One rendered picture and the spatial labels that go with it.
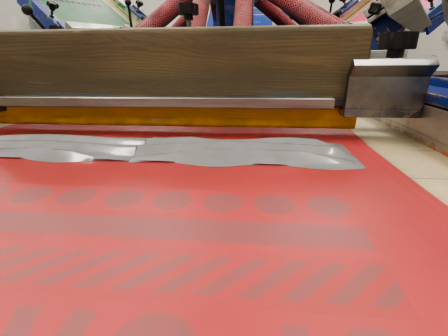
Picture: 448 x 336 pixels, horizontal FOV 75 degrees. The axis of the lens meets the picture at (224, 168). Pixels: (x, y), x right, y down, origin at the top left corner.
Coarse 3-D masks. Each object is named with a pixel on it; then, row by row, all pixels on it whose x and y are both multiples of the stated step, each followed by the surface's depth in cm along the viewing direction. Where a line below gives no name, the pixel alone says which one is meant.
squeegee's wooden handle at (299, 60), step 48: (0, 48) 30; (48, 48) 30; (96, 48) 29; (144, 48) 29; (192, 48) 29; (240, 48) 28; (288, 48) 28; (336, 48) 27; (288, 96) 29; (336, 96) 29
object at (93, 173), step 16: (0, 128) 35; (16, 128) 35; (32, 128) 35; (48, 128) 35; (64, 128) 35; (80, 128) 35; (96, 128) 34; (112, 128) 34; (128, 128) 34; (144, 128) 34; (160, 128) 34; (144, 144) 28; (0, 160) 24; (16, 160) 24; (32, 160) 24; (0, 176) 21; (16, 176) 21; (32, 176) 21; (48, 176) 21; (64, 176) 21; (80, 176) 21; (96, 176) 21; (112, 176) 20
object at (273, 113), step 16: (0, 112) 34; (16, 112) 34; (32, 112) 34; (48, 112) 33; (64, 112) 33; (80, 112) 33; (96, 112) 33; (112, 112) 33; (128, 112) 32; (144, 112) 32; (160, 112) 32; (176, 112) 32; (192, 112) 32; (208, 112) 32; (224, 112) 31; (240, 112) 31; (256, 112) 31; (272, 112) 31; (288, 112) 31; (304, 112) 31; (320, 112) 31; (336, 112) 30
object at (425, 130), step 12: (432, 108) 26; (444, 108) 25; (384, 120) 35; (396, 120) 32; (408, 120) 30; (420, 120) 28; (432, 120) 26; (444, 120) 24; (408, 132) 30; (420, 132) 28; (432, 132) 26; (444, 132) 24; (432, 144) 26; (444, 144) 24
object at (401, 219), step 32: (192, 128) 34; (224, 128) 34; (256, 128) 34; (288, 128) 34; (384, 160) 23; (288, 192) 18; (320, 192) 18; (352, 192) 18; (384, 192) 18; (416, 192) 18; (384, 224) 14; (416, 224) 14; (384, 256) 12; (416, 256) 12; (416, 288) 10
